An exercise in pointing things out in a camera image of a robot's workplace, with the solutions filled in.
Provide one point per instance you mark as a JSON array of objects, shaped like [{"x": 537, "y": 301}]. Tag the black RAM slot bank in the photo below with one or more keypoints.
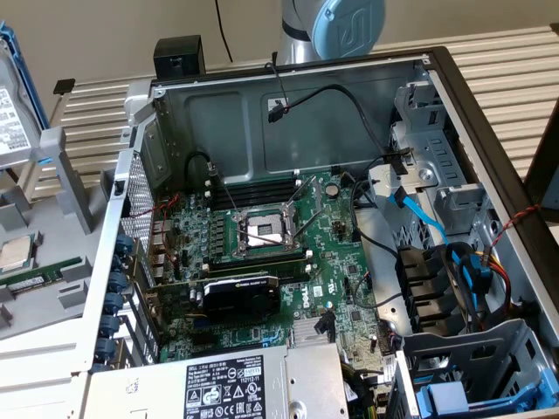
[
  {"x": 262, "y": 264},
  {"x": 257, "y": 192}
]

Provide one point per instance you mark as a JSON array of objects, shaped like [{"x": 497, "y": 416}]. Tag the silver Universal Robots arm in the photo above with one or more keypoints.
[{"x": 297, "y": 43}]

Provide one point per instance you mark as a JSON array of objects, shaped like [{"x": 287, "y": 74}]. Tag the blue expansion slot latch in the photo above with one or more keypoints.
[
  {"x": 109, "y": 326},
  {"x": 119, "y": 263},
  {"x": 105, "y": 348},
  {"x": 118, "y": 282},
  {"x": 125, "y": 243},
  {"x": 113, "y": 304}
]

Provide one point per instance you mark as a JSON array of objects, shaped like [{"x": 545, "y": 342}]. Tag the CPU socket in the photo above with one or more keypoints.
[{"x": 262, "y": 229}]

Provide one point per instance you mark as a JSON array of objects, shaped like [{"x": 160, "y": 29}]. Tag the silver metal drive cage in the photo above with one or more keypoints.
[{"x": 436, "y": 148}]

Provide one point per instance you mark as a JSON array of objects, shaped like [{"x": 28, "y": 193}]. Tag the green RAM stick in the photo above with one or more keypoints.
[{"x": 43, "y": 272}]

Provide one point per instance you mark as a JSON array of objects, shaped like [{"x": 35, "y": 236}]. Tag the black graphics card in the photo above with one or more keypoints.
[{"x": 240, "y": 297}]

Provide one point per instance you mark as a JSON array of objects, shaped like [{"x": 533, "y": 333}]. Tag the metal socket cover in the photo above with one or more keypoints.
[{"x": 315, "y": 192}]

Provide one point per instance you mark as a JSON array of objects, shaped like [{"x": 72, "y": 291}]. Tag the silver finned heatsink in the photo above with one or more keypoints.
[{"x": 305, "y": 331}]

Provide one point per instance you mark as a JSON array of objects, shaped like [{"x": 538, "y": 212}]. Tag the green motherboard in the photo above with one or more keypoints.
[{"x": 323, "y": 227}]

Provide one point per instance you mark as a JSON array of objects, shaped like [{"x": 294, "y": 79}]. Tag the silver CPU chip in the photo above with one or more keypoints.
[{"x": 15, "y": 253}]

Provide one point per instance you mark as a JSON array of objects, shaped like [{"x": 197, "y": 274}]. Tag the silver power supply unit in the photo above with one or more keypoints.
[{"x": 271, "y": 384}]

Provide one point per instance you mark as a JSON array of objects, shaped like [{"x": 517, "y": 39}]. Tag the hard disk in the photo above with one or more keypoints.
[{"x": 13, "y": 122}]

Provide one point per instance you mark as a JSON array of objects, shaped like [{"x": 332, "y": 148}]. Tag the grey parts rack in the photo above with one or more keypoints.
[{"x": 65, "y": 262}]

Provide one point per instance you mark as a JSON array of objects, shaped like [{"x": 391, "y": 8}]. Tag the open PC case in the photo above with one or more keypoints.
[{"x": 218, "y": 131}]

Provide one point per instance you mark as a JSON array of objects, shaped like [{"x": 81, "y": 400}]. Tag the round coin battery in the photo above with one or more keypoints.
[{"x": 333, "y": 189}]

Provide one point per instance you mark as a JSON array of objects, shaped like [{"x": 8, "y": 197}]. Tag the thin metal locking lever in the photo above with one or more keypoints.
[
  {"x": 228, "y": 194},
  {"x": 308, "y": 224}
]

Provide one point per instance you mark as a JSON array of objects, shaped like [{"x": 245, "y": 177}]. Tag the black box mount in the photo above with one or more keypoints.
[{"x": 179, "y": 57}]

